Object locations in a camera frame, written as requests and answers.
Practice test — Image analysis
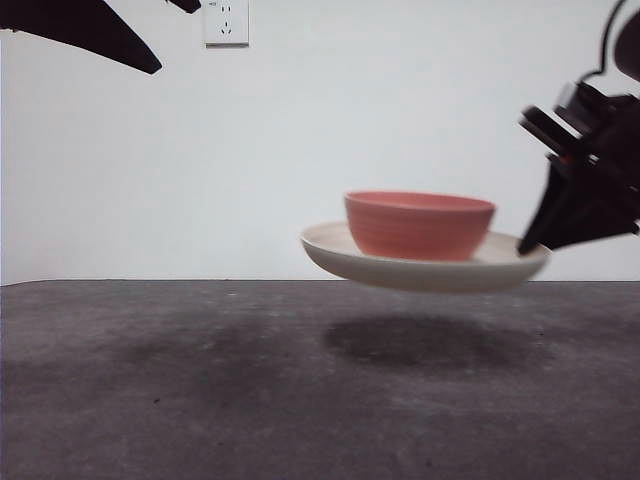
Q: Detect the red ribbed bowl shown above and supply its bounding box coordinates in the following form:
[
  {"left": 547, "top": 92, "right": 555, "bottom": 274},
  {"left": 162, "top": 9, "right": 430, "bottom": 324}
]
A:
[{"left": 343, "top": 190, "right": 497, "bottom": 262}]

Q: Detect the white round plate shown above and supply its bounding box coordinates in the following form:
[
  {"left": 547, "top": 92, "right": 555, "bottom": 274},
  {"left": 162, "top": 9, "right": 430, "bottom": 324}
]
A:
[{"left": 300, "top": 221, "right": 552, "bottom": 295}]

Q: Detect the white wall socket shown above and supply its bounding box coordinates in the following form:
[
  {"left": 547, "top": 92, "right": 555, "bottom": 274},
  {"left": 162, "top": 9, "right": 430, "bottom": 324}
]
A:
[{"left": 203, "top": 0, "right": 250, "bottom": 49}]

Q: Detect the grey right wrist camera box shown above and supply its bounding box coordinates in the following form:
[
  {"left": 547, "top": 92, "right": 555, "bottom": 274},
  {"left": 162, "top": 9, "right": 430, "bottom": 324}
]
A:
[{"left": 552, "top": 82, "right": 589, "bottom": 136}]

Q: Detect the black thin cable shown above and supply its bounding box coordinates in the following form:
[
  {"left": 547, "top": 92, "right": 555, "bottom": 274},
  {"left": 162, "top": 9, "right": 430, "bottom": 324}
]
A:
[{"left": 582, "top": 0, "right": 630, "bottom": 81}]

